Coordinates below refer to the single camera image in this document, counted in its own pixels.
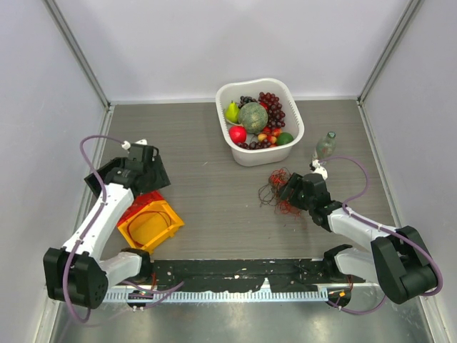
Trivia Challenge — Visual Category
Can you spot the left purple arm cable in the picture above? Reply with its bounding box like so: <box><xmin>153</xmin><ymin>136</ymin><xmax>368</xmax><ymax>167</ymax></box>
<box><xmin>62</xmin><ymin>134</ymin><xmax>185</xmax><ymax>322</ymax></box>

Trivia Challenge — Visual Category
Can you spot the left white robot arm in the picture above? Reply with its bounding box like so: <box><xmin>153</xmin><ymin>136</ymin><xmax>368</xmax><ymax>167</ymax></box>
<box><xmin>43</xmin><ymin>140</ymin><xmax>171</xmax><ymax>309</ymax></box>

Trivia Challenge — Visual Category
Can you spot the red wire bundle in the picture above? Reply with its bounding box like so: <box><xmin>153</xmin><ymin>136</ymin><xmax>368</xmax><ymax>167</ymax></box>
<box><xmin>257</xmin><ymin>167</ymin><xmax>304</xmax><ymax>221</ymax></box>

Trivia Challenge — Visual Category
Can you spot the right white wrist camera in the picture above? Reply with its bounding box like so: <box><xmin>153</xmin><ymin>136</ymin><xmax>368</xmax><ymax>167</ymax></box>
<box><xmin>310</xmin><ymin>159</ymin><xmax>328</xmax><ymax>181</ymax></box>

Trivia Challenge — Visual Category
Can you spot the yellow plastic bin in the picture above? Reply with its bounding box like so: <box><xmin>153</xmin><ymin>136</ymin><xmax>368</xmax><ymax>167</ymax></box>
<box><xmin>117</xmin><ymin>200</ymin><xmax>185</xmax><ymax>254</ymax></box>

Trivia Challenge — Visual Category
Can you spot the slotted cable duct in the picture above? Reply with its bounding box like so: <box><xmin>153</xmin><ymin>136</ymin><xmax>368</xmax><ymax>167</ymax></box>
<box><xmin>104</xmin><ymin>287</ymin><xmax>328</xmax><ymax>304</ymax></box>

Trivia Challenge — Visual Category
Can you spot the red grape bunch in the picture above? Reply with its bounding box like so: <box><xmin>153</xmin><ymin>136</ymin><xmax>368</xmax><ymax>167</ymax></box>
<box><xmin>258</xmin><ymin>92</ymin><xmax>286</xmax><ymax>129</ymax></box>

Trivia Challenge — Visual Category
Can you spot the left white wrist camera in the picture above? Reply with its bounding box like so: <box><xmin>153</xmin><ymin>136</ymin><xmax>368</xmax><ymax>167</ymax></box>
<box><xmin>121</xmin><ymin>139</ymin><xmax>148</xmax><ymax>151</ymax></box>

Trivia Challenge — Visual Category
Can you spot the red plastic bin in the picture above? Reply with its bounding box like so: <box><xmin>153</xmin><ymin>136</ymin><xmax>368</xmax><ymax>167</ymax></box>
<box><xmin>119</xmin><ymin>191</ymin><xmax>164</xmax><ymax>223</ymax></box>

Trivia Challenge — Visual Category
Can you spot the black plastic bin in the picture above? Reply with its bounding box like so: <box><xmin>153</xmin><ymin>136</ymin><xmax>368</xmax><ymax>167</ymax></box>
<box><xmin>84</xmin><ymin>156</ymin><xmax>126</xmax><ymax>199</ymax></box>

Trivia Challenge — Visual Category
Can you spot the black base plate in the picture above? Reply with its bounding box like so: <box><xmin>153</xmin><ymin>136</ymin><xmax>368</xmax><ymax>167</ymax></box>
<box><xmin>117</xmin><ymin>257</ymin><xmax>367</xmax><ymax>292</ymax></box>

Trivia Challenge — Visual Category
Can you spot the cherry cluster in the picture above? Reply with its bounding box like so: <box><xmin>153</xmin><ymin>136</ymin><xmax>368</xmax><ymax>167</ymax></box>
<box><xmin>236</xmin><ymin>128</ymin><xmax>282</xmax><ymax>150</ymax></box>

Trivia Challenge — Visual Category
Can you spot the green yellow pear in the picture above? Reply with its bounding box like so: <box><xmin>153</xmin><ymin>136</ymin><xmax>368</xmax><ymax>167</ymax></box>
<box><xmin>225</xmin><ymin>101</ymin><xmax>240</xmax><ymax>124</ymax></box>

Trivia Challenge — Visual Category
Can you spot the green netted melon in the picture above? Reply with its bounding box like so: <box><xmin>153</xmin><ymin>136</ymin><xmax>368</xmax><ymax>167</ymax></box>
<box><xmin>238</xmin><ymin>102</ymin><xmax>268</xmax><ymax>134</ymax></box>

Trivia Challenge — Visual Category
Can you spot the dark grape bunch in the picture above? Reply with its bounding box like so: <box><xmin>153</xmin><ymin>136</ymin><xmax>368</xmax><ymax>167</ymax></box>
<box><xmin>238</xmin><ymin>96</ymin><xmax>257</xmax><ymax>109</ymax></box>

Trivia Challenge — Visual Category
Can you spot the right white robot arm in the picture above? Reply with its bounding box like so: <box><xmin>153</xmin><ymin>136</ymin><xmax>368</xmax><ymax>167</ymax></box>
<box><xmin>278</xmin><ymin>173</ymin><xmax>442</xmax><ymax>304</ymax></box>

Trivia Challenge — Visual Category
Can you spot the green lime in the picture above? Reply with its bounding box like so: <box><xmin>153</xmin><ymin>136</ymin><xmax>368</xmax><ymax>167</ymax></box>
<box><xmin>276</xmin><ymin>132</ymin><xmax>294</xmax><ymax>146</ymax></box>

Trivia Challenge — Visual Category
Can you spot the clear glass bottle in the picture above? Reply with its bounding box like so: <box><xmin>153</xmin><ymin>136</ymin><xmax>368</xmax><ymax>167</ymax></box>
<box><xmin>312</xmin><ymin>131</ymin><xmax>336</xmax><ymax>161</ymax></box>

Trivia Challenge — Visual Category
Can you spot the white plastic fruit basket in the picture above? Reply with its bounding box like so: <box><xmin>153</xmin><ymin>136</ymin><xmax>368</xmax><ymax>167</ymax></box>
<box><xmin>216</xmin><ymin>78</ymin><xmax>305</xmax><ymax>166</ymax></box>

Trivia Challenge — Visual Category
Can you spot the thick red wire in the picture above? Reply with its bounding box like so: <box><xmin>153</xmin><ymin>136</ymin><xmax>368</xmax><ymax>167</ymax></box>
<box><xmin>128</xmin><ymin>210</ymin><xmax>173</xmax><ymax>249</ymax></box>

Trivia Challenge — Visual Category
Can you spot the red apple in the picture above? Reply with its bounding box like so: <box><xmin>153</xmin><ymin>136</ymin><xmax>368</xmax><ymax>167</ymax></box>
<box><xmin>228</xmin><ymin>126</ymin><xmax>247</xmax><ymax>144</ymax></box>

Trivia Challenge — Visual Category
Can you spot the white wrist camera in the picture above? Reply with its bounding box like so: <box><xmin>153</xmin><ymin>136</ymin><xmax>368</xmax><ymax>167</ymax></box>
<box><xmin>310</xmin><ymin>159</ymin><xmax>328</xmax><ymax>181</ymax></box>
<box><xmin>121</xmin><ymin>139</ymin><xmax>148</xmax><ymax>151</ymax></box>

